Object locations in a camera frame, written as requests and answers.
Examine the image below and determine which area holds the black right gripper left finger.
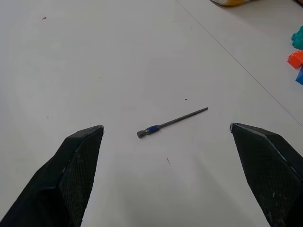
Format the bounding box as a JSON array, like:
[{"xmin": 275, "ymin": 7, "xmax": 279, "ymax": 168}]
[{"xmin": 0, "ymin": 125, "xmax": 105, "ymax": 227}]

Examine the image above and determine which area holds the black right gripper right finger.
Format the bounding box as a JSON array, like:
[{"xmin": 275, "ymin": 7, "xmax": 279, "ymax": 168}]
[{"xmin": 229, "ymin": 122, "xmax": 303, "ymax": 227}]

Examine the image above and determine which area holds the long blue-banded screwdriver bit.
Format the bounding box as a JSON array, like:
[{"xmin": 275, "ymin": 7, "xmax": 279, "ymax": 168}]
[{"xmin": 136, "ymin": 107, "xmax": 209, "ymax": 140}]

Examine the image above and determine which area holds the blue toy block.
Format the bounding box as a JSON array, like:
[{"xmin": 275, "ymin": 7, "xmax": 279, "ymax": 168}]
[{"xmin": 295, "ymin": 66, "xmax": 303, "ymax": 86}]

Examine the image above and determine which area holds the orange toy block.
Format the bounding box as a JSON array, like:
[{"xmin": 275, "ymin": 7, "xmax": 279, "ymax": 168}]
[{"xmin": 287, "ymin": 50, "xmax": 303, "ymax": 70}]

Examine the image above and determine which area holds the teal green toy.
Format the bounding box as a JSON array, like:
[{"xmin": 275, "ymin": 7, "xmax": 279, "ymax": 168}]
[{"xmin": 291, "ymin": 25, "xmax": 303, "ymax": 50}]

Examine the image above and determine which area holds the yellow white bag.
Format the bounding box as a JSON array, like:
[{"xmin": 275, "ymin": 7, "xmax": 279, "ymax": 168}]
[{"xmin": 210, "ymin": 0, "xmax": 254, "ymax": 7}]

